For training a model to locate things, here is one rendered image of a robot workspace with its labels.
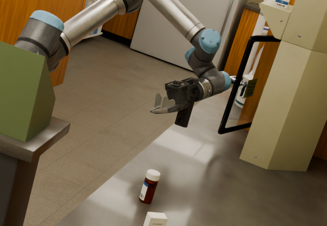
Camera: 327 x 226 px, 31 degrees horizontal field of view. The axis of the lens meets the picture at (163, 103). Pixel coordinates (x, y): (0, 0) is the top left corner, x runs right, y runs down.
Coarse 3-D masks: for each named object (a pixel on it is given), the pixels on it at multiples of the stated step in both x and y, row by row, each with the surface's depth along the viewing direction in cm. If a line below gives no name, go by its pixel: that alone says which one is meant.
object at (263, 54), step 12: (252, 36) 215; (252, 48) 218; (264, 48) 226; (276, 48) 235; (252, 60) 222; (264, 60) 231; (252, 72) 227; (264, 72) 236; (252, 84) 231; (264, 84) 240; (240, 96) 227; (252, 96) 236; (240, 108) 232; (252, 108) 241; (228, 120) 227; (240, 120) 236; (252, 120) 246
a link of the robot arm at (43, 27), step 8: (32, 16) 195; (40, 16) 194; (48, 16) 194; (32, 24) 193; (40, 24) 192; (48, 24) 193; (56, 24) 195; (24, 32) 192; (32, 32) 191; (40, 32) 191; (48, 32) 193; (56, 32) 196; (40, 40) 191; (48, 40) 192; (56, 40) 197; (48, 48) 193; (56, 48) 202
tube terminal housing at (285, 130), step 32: (320, 0) 202; (288, 32) 208; (320, 32) 205; (288, 64) 210; (320, 64) 211; (288, 96) 212; (320, 96) 218; (256, 128) 218; (288, 128) 217; (320, 128) 224; (256, 160) 221; (288, 160) 224
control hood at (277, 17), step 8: (264, 8) 208; (272, 8) 208; (280, 8) 211; (288, 8) 219; (264, 16) 209; (272, 16) 208; (280, 16) 207; (288, 16) 207; (272, 24) 209; (280, 24) 208; (272, 32) 209; (280, 32) 208
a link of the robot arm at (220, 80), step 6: (210, 72) 214; (216, 72) 214; (222, 72) 216; (210, 78) 212; (216, 78) 213; (222, 78) 214; (228, 78) 216; (216, 84) 211; (222, 84) 213; (228, 84) 216; (216, 90) 212; (222, 90) 215; (210, 96) 213
